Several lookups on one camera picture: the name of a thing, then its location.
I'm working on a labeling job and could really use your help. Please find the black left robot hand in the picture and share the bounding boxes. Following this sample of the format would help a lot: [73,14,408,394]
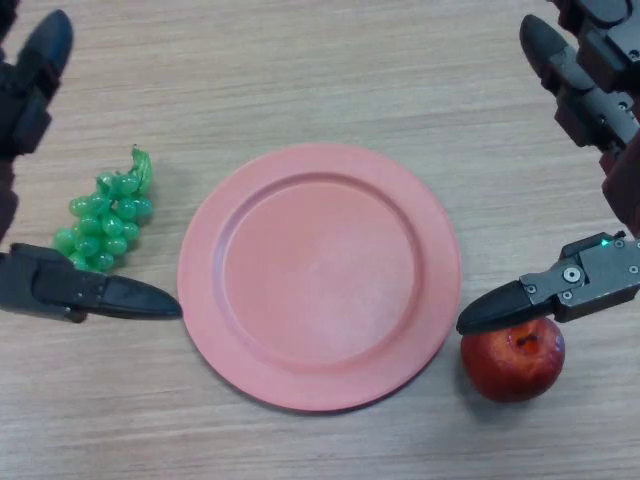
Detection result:
[0,0,183,325]

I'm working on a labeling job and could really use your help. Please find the green grapes bunch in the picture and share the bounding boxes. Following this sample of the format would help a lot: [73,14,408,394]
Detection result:
[52,144,154,274]

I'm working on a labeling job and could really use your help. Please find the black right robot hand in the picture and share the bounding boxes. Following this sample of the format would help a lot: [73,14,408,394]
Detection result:
[455,0,640,336]

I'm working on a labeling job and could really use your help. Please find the pink round plate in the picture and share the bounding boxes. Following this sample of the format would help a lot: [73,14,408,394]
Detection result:
[176,143,463,413]

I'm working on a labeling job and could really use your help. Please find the red apple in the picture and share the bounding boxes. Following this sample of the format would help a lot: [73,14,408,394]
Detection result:
[460,316,567,404]

